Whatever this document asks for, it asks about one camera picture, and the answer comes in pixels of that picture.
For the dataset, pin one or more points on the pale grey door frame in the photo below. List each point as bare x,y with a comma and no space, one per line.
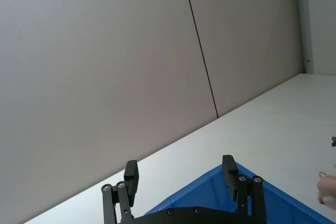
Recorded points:
302,24

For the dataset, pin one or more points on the blue plastic bin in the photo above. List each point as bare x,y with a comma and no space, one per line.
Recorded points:
207,191

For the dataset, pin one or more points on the pink toy pig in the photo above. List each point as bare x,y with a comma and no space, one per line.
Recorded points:
326,186

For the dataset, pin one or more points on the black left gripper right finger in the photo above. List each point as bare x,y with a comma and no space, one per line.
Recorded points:
229,176

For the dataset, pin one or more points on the small brown toy figure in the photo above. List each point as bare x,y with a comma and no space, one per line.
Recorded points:
334,141

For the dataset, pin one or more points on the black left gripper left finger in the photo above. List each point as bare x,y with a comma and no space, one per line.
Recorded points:
130,182

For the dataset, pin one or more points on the white door panel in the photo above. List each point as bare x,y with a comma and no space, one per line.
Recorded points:
324,24

